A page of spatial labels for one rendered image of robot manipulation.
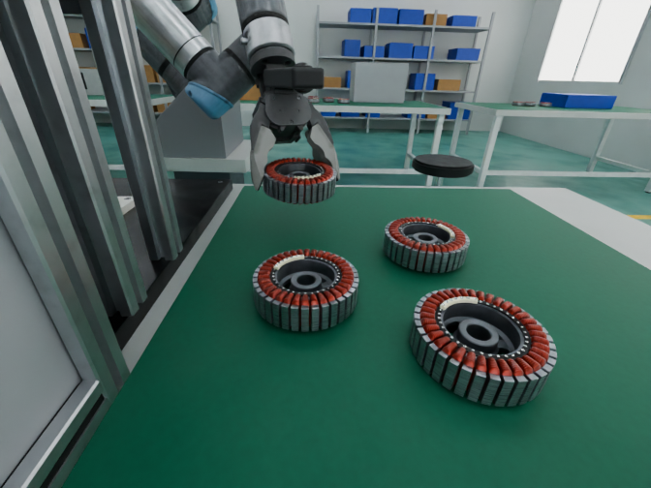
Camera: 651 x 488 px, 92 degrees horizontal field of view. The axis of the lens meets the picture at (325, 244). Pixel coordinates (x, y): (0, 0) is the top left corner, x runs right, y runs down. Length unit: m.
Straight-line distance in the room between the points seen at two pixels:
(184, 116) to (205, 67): 0.37
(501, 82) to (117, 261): 7.92
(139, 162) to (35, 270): 0.19
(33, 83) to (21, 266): 0.12
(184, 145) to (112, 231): 0.74
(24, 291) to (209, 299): 0.18
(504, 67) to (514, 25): 0.69
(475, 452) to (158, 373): 0.25
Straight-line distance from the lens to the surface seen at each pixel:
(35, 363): 0.26
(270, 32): 0.56
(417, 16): 6.81
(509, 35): 8.03
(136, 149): 0.39
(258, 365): 0.30
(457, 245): 0.43
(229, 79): 0.66
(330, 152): 0.52
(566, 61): 7.03
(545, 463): 0.29
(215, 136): 1.00
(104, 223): 0.31
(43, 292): 0.25
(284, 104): 0.52
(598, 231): 0.71
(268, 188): 0.47
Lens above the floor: 0.97
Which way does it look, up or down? 28 degrees down
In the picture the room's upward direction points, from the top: 2 degrees clockwise
